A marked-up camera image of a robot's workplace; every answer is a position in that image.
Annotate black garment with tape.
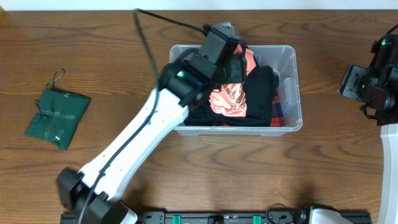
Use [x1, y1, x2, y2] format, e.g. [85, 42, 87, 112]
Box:
[184, 103, 216, 126]

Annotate clear plastic storage bin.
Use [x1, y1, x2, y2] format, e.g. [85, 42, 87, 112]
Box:
[174, 45, 303, 137]

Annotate red black plaid shirt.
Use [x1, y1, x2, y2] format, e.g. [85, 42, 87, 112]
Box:
[211, 71, 286, 128]

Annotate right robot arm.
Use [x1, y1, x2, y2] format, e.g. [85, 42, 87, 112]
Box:
[338, 31, 397, 223]

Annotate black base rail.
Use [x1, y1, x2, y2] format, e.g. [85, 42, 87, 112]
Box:
[60, 202, 373, 224]

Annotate pink garment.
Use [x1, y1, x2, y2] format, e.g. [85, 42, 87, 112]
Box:
[209, 47, 257, 117]

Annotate dark green cloth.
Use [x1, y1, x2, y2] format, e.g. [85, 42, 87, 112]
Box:
[24, 89, 90, 150]

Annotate black hooded garment large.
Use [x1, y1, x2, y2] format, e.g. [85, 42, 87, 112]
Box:
[214, 55, 276, 128]

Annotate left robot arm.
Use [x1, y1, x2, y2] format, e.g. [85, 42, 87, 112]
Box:
[57, 23, 246, 223]

